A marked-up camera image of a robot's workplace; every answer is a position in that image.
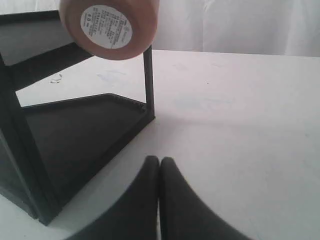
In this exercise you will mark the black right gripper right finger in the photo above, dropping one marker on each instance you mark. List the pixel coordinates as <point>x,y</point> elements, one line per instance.
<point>183,215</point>

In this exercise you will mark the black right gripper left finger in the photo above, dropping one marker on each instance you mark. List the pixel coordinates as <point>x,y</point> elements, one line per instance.
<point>134,215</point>

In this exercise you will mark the pink cup with label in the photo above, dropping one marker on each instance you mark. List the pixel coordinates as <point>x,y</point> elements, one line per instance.
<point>111,29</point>

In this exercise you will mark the black metal shelf rack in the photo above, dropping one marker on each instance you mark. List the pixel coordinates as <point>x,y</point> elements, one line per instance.
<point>49,151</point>

